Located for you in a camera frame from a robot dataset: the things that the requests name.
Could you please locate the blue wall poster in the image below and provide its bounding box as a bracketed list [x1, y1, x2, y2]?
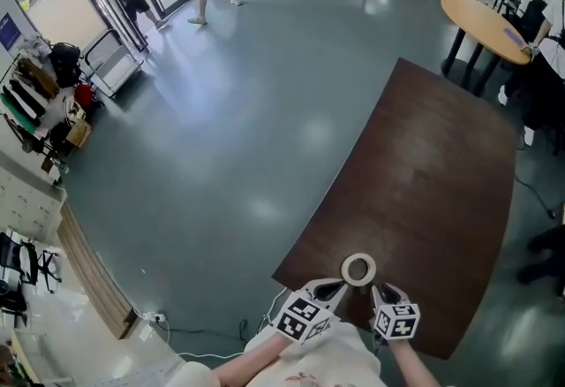
[0, 12, 24, 52]

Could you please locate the red bag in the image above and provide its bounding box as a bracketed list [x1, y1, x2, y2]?
[72, 82, 97, 113]

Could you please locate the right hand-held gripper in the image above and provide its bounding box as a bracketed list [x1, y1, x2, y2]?
[370, 282, 422, 340]

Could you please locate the wooden slat panel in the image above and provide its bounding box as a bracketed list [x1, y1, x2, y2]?
[56, 201, 139, 341]

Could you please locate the beige roll of tape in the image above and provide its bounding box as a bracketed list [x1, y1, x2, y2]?
[340, 252, 378, 288]

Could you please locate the round light wooden table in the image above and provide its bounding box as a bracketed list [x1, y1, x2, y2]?
[440, 0, 532, 98]

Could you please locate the black backpack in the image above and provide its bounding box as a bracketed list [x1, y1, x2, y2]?
[47, 41, 84, 88]

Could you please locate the white locker cabinet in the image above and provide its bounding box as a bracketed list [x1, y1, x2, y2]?
[0, 149, 68, 241]

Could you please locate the storage rack with bags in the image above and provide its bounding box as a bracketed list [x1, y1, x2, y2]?
[0, 34, 67, 159]

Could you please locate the brown cardboard box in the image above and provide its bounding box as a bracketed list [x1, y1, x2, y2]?
[65, 117, 93, 148]

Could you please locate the person's left forearm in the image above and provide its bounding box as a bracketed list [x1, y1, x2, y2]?
[210, 330, 306, 387]

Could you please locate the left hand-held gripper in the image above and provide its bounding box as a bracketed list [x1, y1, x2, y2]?
[276, 277, 350, 346]

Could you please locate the white platform trolley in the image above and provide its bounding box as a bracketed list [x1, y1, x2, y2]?
[82, 28, 146, 100]

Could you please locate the black thin cable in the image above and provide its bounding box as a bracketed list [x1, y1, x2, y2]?
[513, 174, 558, 219]

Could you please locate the person's white floral clothing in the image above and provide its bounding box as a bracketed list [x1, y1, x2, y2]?
[165, 322, 390, 387]

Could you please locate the black floor cable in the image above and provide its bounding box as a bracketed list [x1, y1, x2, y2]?
[165, 317, 249, 343]

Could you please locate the black folding chair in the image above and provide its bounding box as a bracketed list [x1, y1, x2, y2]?
[0, 231, 63, 294]

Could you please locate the person's right forearm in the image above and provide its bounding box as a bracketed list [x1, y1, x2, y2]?
[389, 337, 448, 387]

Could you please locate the purple strip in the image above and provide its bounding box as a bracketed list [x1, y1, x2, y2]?
[501, 26, 527, 47]

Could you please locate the white cable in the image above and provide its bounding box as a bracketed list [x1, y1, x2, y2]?
[132, 286, 288, 360]

